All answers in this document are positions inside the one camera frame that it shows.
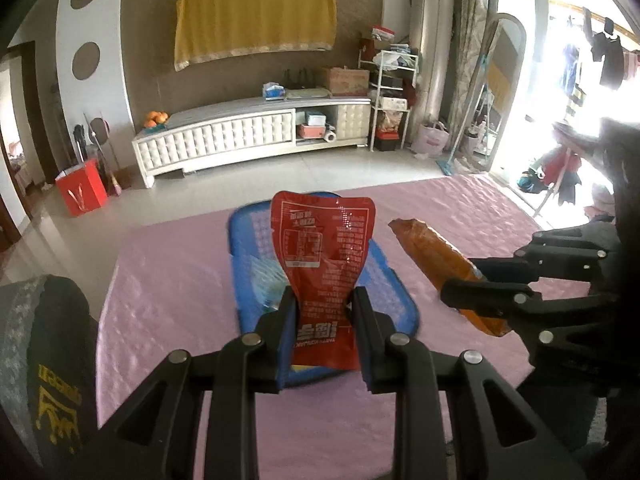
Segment white metal shelf rack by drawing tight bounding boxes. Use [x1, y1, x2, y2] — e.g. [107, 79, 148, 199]
[357, 50, 420, 152]

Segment folding clothes drying rack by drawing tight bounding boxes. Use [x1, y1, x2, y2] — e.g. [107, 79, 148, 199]
[517, 125, 626, 221]

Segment black router with antennas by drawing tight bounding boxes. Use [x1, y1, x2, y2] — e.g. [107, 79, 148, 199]
[284, 69, 317, 90]

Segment white tufted TV cabinet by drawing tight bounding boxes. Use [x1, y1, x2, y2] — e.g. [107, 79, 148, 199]
[131, 97, 373, 188]

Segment red gift box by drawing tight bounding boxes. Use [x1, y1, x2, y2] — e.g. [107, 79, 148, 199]
[55, 159, 108, 217]

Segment blue plastic basket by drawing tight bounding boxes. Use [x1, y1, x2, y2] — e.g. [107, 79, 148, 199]
[227, 191, 420, 388]

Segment long orange snack packet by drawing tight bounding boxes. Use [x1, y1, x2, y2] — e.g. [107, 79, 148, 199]
[387, 217, 513, 337]

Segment pink tablecloth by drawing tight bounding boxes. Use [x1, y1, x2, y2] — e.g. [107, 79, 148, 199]
[92, 175, 546, 480]

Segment light blue snack packet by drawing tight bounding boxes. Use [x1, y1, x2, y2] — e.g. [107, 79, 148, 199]
[235, 252, 288, 318]

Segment brown cardboard box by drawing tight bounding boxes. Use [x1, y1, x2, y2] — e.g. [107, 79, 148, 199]
[321, 66, 371, 97]

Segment brown doorway frame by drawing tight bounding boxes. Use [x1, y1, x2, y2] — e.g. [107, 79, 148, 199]
[0, 40, 58, 221]

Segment arched standing mirror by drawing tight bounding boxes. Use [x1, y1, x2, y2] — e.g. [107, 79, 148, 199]
[465, 12, 528, 176]

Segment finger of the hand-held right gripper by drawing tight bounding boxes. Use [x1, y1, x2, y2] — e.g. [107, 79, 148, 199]
[466, 224, 624, 283]
[439, 279, 541, 318]

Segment standing floor fan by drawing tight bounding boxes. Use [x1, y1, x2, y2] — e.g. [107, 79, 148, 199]
[82, 115, 121, 181]

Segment blue handled mop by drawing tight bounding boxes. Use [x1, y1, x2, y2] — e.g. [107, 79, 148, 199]
[436, 50, 488, 177]

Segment pink shopping bag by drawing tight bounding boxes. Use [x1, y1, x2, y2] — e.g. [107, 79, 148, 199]
[411, 121, 449, 157]

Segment yellow cloth cover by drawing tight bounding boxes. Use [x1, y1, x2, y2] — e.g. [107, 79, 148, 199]
[174, 0, 338, 72]

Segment dark chair cover gold print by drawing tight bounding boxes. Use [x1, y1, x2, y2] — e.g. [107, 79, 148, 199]
[0, 275, 101, 480]

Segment patterned curtain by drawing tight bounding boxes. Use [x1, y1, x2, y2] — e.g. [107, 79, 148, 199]
[447, 0, 493, 131]

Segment standing air conditioner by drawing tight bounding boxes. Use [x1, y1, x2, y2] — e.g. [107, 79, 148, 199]
[409, 0, 456, 146]

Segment crumpled plastic bags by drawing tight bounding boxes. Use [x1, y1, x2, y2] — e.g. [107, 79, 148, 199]
[377, 50, 418, 72]

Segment red garment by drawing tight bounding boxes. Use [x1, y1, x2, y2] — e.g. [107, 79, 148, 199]
[537, 152, 583, 186]

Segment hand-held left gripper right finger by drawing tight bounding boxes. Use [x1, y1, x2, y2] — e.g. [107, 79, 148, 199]
[351, 286, 587, 480]

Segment round brown wall plaque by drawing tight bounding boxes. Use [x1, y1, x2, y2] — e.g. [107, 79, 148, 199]
[71, 41, 102, 81]

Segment red snack pouch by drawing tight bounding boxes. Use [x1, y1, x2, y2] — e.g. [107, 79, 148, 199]
[270, 191, 378, 372]

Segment hanging blue garment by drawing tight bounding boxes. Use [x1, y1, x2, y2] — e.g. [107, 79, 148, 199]
[562, 42, 581, 96]

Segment hanging black shirt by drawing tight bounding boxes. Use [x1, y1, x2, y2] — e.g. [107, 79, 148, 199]
[590, 32, 626, 92]

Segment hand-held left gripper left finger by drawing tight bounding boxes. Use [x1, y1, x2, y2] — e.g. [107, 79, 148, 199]
[59, 284, 302, 480]

